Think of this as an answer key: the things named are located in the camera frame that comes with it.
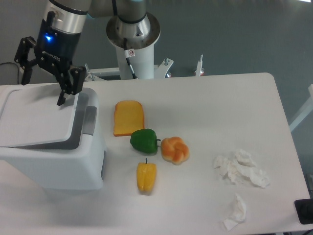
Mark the green bell pepper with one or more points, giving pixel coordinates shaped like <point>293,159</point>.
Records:
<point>145,141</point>

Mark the small crumpled white tissue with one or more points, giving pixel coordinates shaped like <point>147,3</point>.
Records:
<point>238,214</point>

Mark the white trash can body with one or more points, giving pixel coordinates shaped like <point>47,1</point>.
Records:
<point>80,168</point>

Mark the black device at edge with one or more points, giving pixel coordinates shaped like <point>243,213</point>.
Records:
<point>304,209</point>

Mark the white post red foot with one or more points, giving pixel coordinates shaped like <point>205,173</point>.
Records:
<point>199,70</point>

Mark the white bracket with bolt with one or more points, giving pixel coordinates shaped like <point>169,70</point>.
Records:
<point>162,70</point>

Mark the white trash can lid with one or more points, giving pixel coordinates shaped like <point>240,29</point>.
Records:
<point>31,118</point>

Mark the braided bread roll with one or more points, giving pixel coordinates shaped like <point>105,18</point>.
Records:
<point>174,150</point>

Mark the orange toast slice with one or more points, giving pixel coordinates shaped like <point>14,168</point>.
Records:
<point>128,118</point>

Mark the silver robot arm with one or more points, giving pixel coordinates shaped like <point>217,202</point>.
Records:
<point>132,30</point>

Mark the large crumpled white tissue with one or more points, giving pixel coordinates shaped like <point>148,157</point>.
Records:
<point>240,168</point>

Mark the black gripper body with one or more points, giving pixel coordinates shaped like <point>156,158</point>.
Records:
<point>57,41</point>

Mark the white table frame leg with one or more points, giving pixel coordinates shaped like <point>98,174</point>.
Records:
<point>303,111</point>

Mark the yellow bell pepper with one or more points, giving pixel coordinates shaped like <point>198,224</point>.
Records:
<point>146,176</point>

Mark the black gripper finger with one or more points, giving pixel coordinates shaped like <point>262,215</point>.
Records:
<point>21,57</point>
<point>71,82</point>

